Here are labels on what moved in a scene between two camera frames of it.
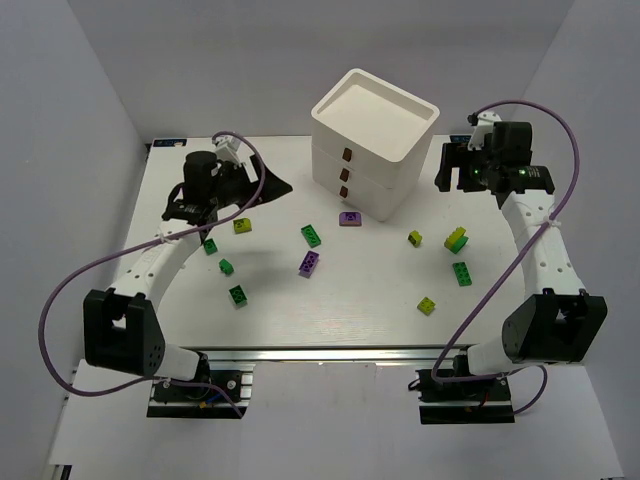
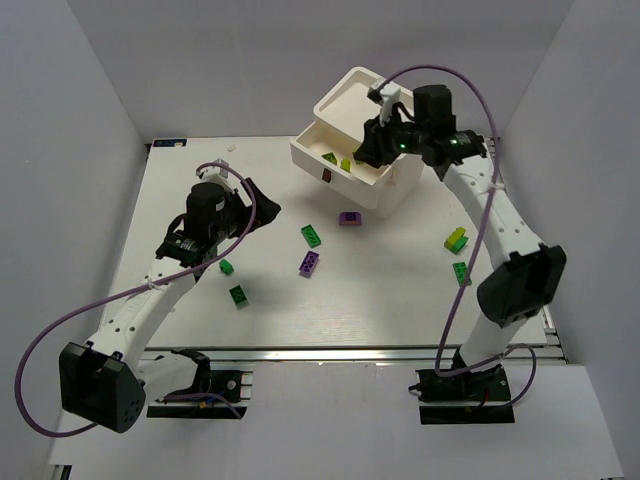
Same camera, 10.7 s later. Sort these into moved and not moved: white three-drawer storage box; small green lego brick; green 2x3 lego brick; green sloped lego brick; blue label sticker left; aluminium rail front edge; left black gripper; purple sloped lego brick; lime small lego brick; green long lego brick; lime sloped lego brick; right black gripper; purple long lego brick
Moved: lime small lego brick; right black gripper; white three-drawer storage box; lime sloped lego brick; left black gripper
Not moved: purple sloped lego brick; green sloped lego brick; purple long lego brick; green long lego brick; green 2x3 lego brick; aluminium rail front edge; blue label sticker left; small green lego brick
